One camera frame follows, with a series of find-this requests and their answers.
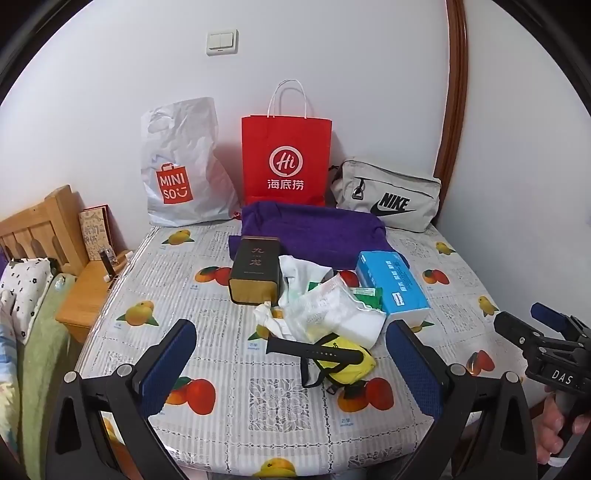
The white light switch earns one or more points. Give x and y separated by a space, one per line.
222 42

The small yellow bag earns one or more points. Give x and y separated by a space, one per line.
351 369

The fruit-print tablecloth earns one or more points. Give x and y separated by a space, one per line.
221 323

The blue tissue pack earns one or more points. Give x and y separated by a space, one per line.
392 286

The dark green tin box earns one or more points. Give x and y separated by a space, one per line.
256 263

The patterned book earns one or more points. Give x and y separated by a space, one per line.
94 230

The brown wooden door frame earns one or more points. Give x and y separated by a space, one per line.
455 92

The grey waist bag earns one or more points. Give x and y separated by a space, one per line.
392 184

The purple towel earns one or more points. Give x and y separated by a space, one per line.
314 230

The white plastic shopping bag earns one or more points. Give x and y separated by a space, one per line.
184 152

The floral white pillow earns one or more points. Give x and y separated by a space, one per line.
27 286

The green blanket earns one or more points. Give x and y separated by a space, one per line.
41 369

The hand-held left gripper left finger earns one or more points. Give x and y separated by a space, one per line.
171 364

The person's right hand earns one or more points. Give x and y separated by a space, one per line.
549 424

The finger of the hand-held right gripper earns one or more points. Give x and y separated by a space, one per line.
547 315
512 327

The wooden headboard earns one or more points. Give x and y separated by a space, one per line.
51 217

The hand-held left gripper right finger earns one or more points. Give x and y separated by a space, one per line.
413 364

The light blue bedding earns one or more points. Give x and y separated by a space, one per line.
7 392

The green wipes packet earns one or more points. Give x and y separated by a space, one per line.
369 297

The wooden nightstand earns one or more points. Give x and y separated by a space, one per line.
83 295

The red paper bag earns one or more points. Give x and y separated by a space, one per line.
286 138

